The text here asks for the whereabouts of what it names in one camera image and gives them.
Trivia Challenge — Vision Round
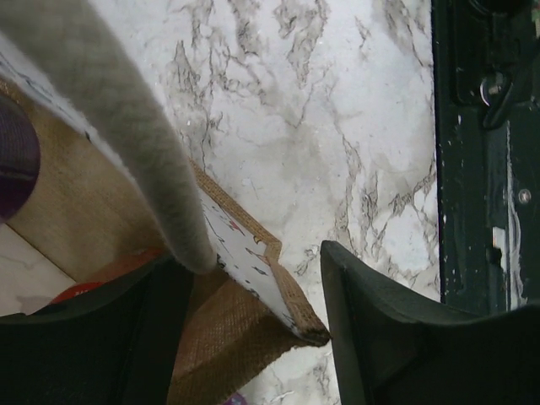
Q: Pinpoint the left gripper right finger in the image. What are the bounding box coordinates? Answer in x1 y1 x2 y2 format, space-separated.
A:
320 240 539 404

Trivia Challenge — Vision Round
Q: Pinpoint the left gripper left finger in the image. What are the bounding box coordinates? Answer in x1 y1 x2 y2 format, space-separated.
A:
1 256 193 404

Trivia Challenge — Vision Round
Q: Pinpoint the red cola can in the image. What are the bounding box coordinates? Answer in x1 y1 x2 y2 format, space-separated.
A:
50 247 165 305

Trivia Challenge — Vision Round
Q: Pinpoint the purple fanta can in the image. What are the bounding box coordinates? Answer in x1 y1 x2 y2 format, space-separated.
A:
224 392 247 405
0 94 41 224

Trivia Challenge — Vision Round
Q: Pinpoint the burlap canvas tote bag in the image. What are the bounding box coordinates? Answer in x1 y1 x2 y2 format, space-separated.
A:
0 0 332 405

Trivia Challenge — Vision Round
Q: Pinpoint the purple Fanta can front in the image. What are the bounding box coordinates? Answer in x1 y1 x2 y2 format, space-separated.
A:
0 94 41 224

